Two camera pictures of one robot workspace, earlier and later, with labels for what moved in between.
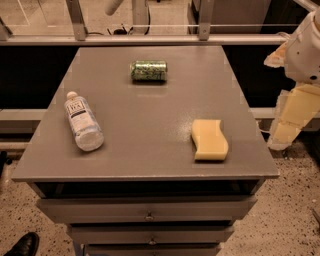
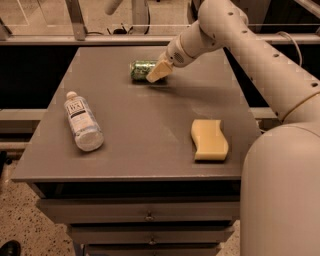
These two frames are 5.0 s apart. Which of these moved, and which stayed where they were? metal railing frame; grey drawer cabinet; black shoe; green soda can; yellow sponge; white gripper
Moved: white gripper; black shoe
Stayed: yellow sponge; green soda can; metal railing frame; grey drawer cabinet
